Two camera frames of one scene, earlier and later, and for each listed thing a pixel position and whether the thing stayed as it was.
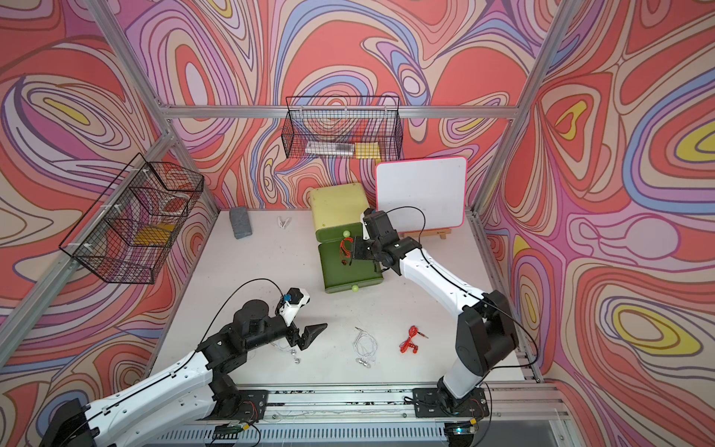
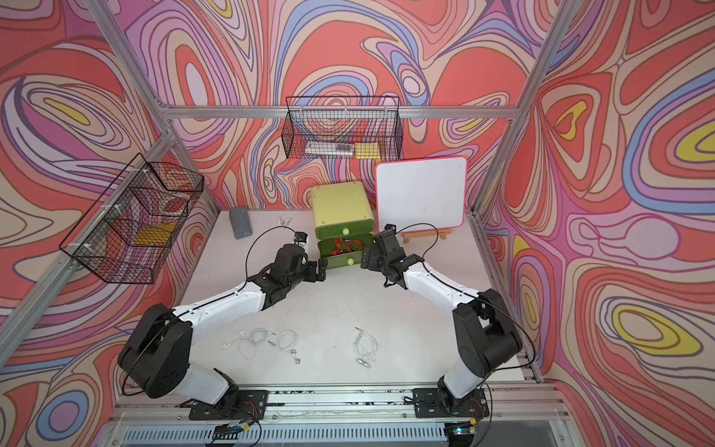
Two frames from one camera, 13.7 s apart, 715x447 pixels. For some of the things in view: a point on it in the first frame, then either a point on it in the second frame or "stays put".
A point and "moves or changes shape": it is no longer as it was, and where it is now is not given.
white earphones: x=285 y=345 stays put
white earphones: x=366 y=345 stays put
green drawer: x=343 y=273 moves or changes shape
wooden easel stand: x=427 y=233 stays put
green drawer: x=339 y=233 stays put
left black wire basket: x=126 y=232 stays put
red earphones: x=412 y=332 -> x=339 y=242
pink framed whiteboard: x=423 y=194 stays put
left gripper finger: x=312 y=331 -> x=322 y=266
